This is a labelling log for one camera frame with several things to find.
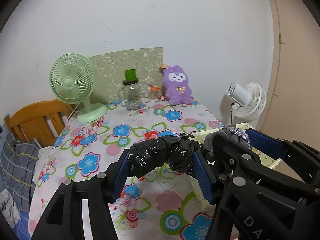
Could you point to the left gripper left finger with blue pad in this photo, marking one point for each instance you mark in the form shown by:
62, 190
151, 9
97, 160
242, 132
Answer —
62, 218

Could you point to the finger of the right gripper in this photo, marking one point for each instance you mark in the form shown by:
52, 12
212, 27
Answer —
266, 144

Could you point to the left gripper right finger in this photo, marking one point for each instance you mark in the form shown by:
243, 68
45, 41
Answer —
204, 176

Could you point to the grey sock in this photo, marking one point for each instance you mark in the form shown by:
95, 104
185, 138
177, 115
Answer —
232, 132

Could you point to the black plastic bag roll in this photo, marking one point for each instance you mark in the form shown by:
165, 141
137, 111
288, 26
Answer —
176, 151

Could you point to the beige door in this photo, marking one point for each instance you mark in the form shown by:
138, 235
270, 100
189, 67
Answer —
292, 110

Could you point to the white standing fan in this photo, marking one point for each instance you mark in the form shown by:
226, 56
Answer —
248, 101

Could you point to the glass mason jar mug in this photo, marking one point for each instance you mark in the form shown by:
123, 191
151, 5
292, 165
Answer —
129, 95

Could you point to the small jar orange lid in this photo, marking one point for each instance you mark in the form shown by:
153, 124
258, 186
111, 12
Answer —
153, 93

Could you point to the wooden chair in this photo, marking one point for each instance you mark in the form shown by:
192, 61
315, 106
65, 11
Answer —
39, 121

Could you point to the green cup on jar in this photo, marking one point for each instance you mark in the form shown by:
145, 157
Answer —
130, 75

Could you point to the grey plaid bedding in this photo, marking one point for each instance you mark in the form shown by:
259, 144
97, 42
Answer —
18, 161

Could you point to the purple plush bunny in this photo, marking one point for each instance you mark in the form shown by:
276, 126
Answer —
176, 85

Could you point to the green desk fan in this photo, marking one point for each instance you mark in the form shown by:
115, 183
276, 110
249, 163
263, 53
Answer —
71, 79

